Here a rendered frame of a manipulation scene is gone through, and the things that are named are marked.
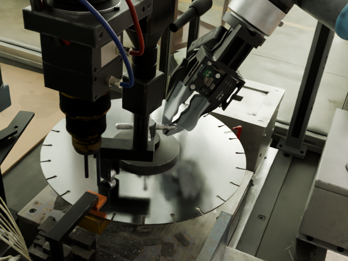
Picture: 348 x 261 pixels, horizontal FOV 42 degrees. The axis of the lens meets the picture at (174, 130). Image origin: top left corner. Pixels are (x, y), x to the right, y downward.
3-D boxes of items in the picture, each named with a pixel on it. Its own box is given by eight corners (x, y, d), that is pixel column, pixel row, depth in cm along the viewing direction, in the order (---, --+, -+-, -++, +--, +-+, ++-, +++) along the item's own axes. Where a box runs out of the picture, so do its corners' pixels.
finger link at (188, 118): (165, 146, 69) (200, 98, 66) (164, 131, 74) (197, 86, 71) (182, 156, 70) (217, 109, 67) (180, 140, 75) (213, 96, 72)
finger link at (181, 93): (148, 136, 68) (183, 87, 65) (148, 121, 73) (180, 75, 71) (165, 146, 69) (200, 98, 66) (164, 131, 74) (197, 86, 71)
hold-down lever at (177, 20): (169, 6, 59) (170, -16, 58) (212, 16, 58) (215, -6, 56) (140, 25, 53) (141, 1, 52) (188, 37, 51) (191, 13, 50)
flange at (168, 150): (190, 144, 76) (192, 131, 75) (157, 180, 68) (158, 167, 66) (134, 122, 80) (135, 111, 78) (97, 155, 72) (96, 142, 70)
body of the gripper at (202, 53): (179, 88, 63) (230, 15, 60) (176, 71, 71) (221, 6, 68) (222, 116, 65) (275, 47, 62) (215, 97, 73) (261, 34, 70)
